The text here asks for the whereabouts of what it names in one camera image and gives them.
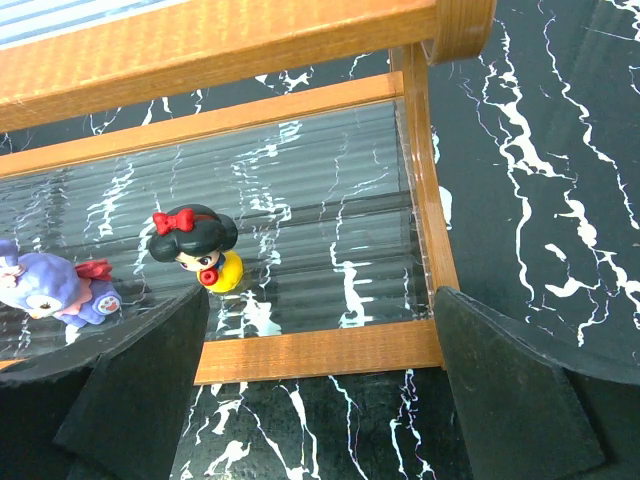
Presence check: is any purple bunny toy figure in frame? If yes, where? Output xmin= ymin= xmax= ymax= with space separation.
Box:
xmin=1 ymin=239 xmax=122 ymax=328

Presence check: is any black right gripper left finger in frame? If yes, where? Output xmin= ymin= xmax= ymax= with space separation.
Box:
xmin=1 ymin=287 xmax=209 ymax=479

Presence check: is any Snow White toy figure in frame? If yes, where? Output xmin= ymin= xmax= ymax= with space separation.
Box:
xmin=148 ymin=204 xmax=244 ymax=294

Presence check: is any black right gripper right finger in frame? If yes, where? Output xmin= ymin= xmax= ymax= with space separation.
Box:
xmin=434 ymin=287 xmax=639 ymax=479

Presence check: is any wooden tiered display shelf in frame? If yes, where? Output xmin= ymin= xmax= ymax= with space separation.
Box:
xmin=1 ymin=1 xmax=496 ymax=384

